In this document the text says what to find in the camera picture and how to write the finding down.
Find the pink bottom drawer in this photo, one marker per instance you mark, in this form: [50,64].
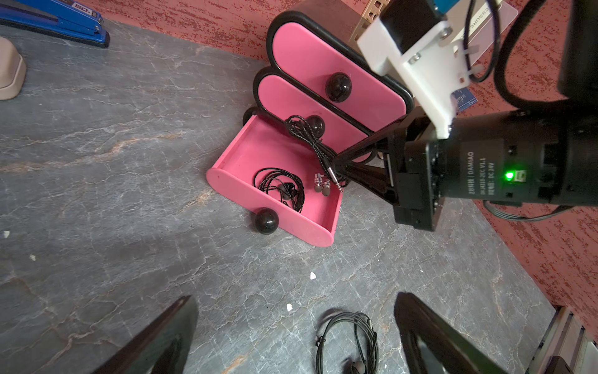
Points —
[261,147]

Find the beige file organizer rack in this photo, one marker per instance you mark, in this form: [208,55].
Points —
[371,12]

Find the black braided earphones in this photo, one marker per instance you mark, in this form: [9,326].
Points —
[310,130]

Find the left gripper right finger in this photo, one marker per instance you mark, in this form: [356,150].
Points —
[431,345]

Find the pink top drawer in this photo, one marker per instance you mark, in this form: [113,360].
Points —
[322,63]

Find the aluminium mounting rail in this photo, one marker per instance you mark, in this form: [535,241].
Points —
[566,347]

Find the black pink drawer cabinet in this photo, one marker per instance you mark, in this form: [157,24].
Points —
[335,17]

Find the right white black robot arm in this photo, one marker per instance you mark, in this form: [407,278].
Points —
[540,152]

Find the blue black stapler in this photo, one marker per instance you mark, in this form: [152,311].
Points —
[66,19]

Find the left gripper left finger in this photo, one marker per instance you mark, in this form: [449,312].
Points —
[163,346]

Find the pink pencil case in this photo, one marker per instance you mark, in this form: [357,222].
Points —
[13,70]

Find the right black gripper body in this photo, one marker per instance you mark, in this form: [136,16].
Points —
[477,161]

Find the dark blue notebook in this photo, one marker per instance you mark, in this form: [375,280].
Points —
[465,99]

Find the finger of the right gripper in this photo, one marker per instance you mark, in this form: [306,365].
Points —
[375,153]
[375,180]

